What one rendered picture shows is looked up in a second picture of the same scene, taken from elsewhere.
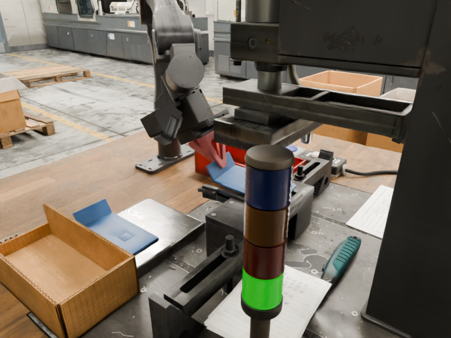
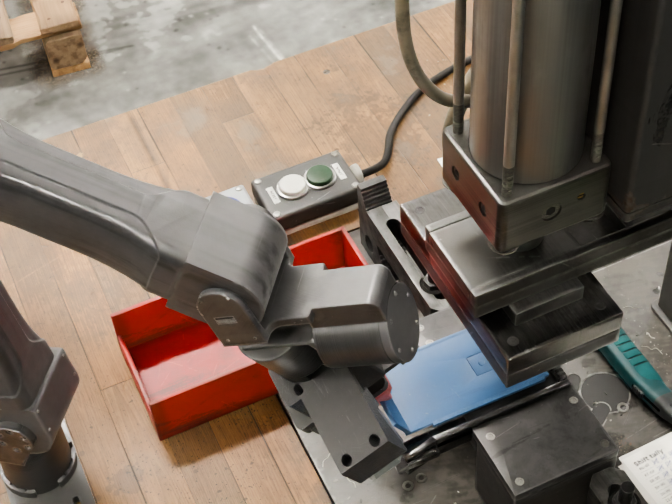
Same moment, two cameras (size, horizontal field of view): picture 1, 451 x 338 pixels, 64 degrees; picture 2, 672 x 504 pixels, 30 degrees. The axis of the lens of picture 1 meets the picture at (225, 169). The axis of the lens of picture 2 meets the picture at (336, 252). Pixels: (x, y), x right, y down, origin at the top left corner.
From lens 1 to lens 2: 87 cm
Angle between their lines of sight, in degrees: 50
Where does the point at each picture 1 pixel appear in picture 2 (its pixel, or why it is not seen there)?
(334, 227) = not seen: hidden behind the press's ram
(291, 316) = not seen: outside the picture
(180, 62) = (395, 321)
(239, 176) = (424, 383)
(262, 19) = (563, 172)
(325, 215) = not seen: hidden behind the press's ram
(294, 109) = (619, 250)
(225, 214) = (529, 464)
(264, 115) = (578, 290)
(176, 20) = (231, 230)
